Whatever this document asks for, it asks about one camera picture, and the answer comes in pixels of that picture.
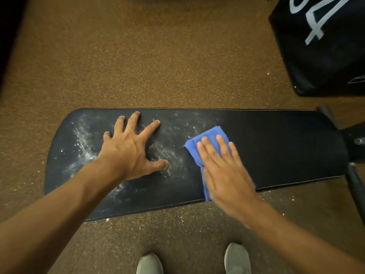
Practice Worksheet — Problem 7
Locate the person's left hand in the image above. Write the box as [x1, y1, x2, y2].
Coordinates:
[96, 111, 170, 183]

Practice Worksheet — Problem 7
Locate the person's right hand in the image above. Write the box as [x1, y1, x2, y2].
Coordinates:
[197, 135, 260, 223]

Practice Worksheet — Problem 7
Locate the blue cleaning cloth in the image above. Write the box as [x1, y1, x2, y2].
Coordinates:
[184, 126, 256, 202]

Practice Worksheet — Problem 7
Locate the person's left forearm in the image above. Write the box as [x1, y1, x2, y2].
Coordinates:
[0, 160, 124, 274]

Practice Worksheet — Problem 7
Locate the person's right forearm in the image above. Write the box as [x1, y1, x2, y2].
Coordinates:
[241, 199, 365, 274]

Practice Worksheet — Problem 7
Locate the black padded bench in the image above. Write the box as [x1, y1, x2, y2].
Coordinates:
[44, 108, 350, 222]

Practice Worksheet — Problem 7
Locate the person's left grey shoe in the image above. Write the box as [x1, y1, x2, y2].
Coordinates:
[136, 252, 164, 274]

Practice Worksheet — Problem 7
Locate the person's grey shoe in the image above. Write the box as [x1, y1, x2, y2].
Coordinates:
[224, 243, 252, 274]
[136, 252, 164, 274]

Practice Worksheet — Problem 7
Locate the person's right grey shoe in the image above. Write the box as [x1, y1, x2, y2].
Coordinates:
[224, 243, 252, 274]

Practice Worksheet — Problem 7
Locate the black box with white print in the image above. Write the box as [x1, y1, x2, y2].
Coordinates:
[269, 0, 365, 97]

